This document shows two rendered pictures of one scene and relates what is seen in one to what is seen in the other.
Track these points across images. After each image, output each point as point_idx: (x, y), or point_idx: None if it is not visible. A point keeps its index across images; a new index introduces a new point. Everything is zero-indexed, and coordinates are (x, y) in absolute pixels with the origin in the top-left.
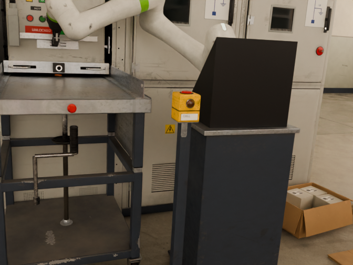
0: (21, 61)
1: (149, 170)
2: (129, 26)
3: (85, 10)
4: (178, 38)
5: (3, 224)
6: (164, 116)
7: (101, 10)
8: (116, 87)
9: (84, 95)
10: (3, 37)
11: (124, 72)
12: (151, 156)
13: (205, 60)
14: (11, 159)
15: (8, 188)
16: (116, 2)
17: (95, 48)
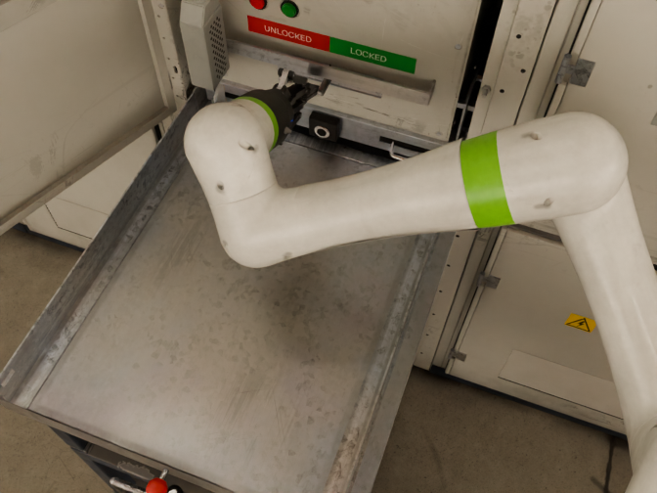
0: (242, 89)
1: (503, 353)
2: (539, 94)
3: (415, 9)
4: (606, 310)
5: (108, 476)
6: (575, 300)
7: (328, 223)
8: (378, 330)
9: (222, 425)
10: None
11: (407, 309)
12: (514, 338)
13: (630, 454)
14: None
15: (99, 462)
16: (386, 204)
17: (429, 105)
